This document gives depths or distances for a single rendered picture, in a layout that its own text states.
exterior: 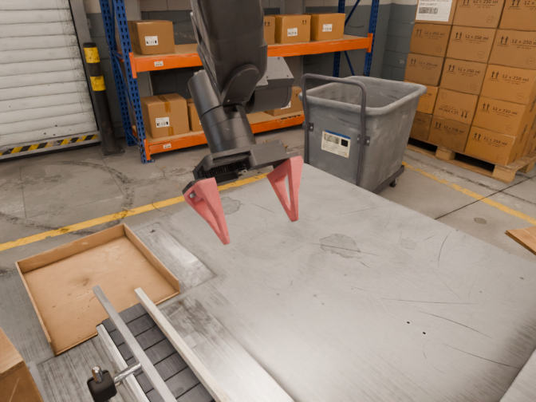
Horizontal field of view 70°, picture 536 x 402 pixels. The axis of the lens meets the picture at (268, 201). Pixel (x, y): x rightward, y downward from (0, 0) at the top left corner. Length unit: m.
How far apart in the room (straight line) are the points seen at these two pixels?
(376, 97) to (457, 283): 2.37
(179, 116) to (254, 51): 3.36
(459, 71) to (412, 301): 2.97
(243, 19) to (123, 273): 0.73
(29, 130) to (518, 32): 4.14
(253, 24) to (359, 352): 0.60
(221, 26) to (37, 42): 3.73
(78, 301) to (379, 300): 0.65
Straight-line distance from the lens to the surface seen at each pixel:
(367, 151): 2.51
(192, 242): 1.04
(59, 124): 4.23
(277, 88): 0.51
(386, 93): 3.17
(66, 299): 0.96
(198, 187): 0.42
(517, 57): 3.52
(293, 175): 0.47
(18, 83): 4.11
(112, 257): 1.04
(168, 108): 3.70
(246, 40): 0.39
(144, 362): 0.61
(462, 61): 3.70
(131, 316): 0.80
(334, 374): 0.75
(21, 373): 0.46
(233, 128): 0.46
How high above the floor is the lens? 1.43
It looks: 30 degrees down
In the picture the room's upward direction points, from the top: straight up
